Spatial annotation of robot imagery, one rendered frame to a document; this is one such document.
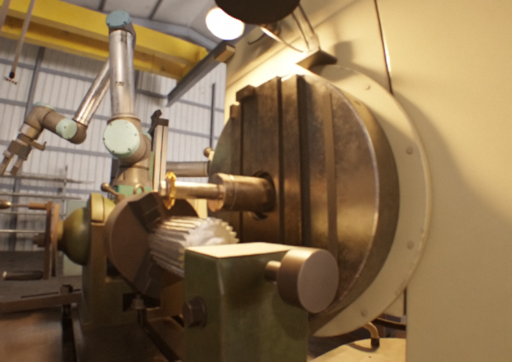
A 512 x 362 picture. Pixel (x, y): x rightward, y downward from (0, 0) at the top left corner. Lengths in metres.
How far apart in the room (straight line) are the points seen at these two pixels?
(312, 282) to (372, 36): 0.55
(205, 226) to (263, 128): 0.34
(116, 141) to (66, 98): 9.47
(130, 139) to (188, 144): 10.05
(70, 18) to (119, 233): 7.96
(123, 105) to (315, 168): 0.95
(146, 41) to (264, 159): 7.95
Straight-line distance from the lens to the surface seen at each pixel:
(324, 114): 0.53
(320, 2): 0.83
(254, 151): 0.65
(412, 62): 0.59
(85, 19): 8.39
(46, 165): 10.10
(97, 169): 10.09
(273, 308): 0.28
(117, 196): 0.79
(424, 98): 0.56
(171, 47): 8.66
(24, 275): 0.83
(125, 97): 1.30
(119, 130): 1.20
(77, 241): 0.75
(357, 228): 0.46
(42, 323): 0.76
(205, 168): 1.80
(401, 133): 0.53
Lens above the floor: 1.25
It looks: 9 degrees up
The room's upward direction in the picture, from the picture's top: straight up
